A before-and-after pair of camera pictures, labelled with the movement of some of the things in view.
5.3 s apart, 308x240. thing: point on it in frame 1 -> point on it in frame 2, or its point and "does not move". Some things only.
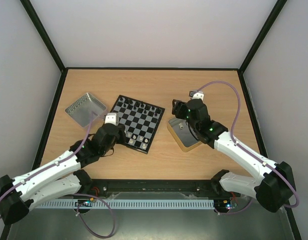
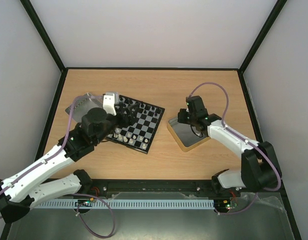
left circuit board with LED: [85, 202] does not move
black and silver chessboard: [140, 120] does not move
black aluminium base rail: [154, 188] does not move
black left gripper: [122, 139] -> [124, 122]
